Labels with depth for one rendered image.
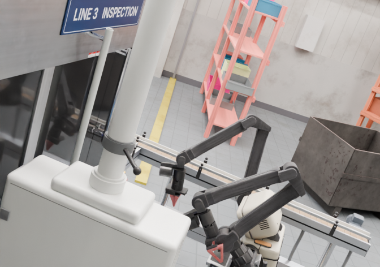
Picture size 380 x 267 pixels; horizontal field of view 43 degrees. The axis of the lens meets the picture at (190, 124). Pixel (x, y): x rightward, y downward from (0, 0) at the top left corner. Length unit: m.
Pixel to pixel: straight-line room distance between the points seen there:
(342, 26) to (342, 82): 1.03
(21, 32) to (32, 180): 0.39
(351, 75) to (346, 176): 4.01
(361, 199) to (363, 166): 0.46
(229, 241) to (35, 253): 0.82
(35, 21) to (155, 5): 0.34
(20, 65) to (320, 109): 8.37
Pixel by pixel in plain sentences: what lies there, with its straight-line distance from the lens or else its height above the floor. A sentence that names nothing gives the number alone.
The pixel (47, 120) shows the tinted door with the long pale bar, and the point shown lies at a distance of 1.60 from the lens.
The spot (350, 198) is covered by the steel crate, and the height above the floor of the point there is 0.27.
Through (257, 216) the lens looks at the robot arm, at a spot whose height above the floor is 1.38.
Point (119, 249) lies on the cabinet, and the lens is 1.31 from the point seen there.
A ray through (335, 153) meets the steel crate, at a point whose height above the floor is 0.69.
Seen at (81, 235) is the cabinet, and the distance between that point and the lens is 1.34.
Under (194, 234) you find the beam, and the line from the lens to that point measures 3.44.
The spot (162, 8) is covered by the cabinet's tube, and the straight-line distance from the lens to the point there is 1.16.
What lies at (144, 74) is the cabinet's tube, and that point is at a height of 1.92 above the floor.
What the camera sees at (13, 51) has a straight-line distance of 1.28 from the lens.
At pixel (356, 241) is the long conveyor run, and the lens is 3.30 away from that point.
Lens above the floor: 2.23
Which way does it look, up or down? 19 degrees down
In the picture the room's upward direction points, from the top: 19 degrees clockwise
